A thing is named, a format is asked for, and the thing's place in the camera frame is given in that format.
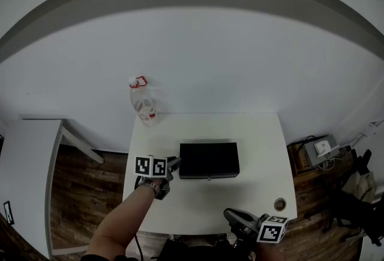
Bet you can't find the white power adapter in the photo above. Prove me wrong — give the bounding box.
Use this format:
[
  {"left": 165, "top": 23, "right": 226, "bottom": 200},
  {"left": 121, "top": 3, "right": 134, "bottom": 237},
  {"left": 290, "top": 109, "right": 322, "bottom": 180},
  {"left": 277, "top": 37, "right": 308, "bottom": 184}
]
[{"left": 363, "top": 120, "right": 384, "bottom": 137}]

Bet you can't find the black office chair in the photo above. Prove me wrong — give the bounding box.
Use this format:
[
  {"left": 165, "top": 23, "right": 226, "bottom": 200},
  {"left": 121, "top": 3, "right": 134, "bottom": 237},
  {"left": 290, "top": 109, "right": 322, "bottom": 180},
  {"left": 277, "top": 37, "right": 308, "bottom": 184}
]
[{"left": 322, "top": 148, "right": 384, "bottom": 247}]

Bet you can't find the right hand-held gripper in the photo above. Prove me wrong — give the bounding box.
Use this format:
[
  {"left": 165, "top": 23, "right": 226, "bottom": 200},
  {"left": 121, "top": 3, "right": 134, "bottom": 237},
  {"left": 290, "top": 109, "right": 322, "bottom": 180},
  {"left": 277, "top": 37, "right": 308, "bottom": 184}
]
[{"left": 223, "top": 208, "right": 290, "bottom": 244}]

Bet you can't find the clear plastic bottle red label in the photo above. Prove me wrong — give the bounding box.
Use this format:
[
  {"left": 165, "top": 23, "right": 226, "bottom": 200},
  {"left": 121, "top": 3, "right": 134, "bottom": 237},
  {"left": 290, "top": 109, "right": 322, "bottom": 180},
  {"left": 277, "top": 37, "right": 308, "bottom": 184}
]
[{"left": 128, "top": 75, "right": 161, "bottom": 128}]

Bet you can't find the white side table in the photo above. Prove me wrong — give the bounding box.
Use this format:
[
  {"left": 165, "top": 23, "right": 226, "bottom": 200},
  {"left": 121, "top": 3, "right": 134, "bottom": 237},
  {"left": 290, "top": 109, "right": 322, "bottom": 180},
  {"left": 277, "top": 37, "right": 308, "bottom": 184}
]
[{"left": 0, "top": 114, "right": 105, "bottom": 258}]

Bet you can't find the black cable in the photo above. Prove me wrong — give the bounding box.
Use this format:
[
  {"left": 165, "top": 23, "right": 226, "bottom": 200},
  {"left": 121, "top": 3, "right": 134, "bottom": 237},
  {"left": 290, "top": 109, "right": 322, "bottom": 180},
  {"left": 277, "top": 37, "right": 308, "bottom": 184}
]
[{"left": 134, "top": 233, "right": 144, "bottom": 258}]

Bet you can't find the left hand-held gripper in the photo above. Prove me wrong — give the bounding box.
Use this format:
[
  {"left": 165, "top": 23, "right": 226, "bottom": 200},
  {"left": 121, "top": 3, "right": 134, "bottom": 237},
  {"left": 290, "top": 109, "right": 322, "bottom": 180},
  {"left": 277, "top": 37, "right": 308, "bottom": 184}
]
[{"left": 133, "top": 155, "right": 182, "bottom": 201}]

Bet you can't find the beige bag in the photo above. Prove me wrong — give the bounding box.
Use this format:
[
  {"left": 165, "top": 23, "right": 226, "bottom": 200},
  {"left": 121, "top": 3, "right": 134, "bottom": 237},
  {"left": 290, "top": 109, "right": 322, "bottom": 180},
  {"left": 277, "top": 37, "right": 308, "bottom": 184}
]
[{"left": 347, "top": 171, "right": 376, "bottom": 203}]

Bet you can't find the tangle of white cables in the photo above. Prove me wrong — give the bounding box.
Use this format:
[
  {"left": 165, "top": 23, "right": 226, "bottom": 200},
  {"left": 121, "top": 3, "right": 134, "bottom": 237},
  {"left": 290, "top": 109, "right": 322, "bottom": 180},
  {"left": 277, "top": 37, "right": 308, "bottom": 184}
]
[{"left": 314, "top": 154, "right": 346, "bottom": 170}]

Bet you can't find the person's left forearm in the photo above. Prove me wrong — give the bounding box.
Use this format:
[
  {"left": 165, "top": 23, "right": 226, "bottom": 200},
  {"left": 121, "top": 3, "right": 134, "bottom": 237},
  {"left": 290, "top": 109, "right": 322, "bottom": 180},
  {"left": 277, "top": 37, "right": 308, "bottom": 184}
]
[{"left": 85, "top": 184, "right": 157, "bottom": 258}]

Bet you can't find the silver wristwatch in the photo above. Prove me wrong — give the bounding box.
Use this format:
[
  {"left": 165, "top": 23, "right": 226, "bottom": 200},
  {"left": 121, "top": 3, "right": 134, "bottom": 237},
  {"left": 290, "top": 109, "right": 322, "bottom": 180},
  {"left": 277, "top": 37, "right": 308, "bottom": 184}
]
[{"left": 138, "top": 178, "right": 164, "bottom": 197}]

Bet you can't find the person's dark clothing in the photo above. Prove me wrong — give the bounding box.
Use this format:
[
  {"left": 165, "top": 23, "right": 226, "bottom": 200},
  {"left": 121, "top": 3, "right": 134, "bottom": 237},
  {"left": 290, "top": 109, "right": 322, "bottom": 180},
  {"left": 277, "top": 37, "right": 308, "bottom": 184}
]
[{"left": 80, "top": 232, "right": 271, "bottom": 261}]

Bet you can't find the white router device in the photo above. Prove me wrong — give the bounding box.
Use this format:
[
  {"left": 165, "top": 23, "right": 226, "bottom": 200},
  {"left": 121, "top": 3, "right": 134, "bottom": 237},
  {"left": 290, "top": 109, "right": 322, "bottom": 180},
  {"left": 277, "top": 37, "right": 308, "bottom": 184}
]
[{"left": 313, "top": 139, "right": 332, "bottom": 158}]

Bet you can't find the black rectangular box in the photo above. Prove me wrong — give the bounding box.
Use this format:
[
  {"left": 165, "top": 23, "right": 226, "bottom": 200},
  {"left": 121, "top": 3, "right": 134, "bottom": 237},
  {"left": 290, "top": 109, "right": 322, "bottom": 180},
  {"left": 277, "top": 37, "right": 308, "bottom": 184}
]
[{"left": 179, "top": 142, "right": 240, "bottom": 176}]

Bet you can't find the black and white tag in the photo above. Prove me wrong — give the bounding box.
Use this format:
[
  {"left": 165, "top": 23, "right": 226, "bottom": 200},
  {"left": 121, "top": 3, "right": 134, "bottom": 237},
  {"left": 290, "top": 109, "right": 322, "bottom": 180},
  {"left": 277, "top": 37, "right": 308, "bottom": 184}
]
[{"left": 2, "top": 200, "right": 16, "bottom": 226}]

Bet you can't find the grey box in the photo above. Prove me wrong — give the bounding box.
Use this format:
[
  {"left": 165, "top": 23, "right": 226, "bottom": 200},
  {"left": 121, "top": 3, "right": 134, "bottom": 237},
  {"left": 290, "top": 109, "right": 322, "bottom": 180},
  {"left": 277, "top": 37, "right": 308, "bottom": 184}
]
[{"left": 302, "top": 134, "right": 341, "bottom": 167}]

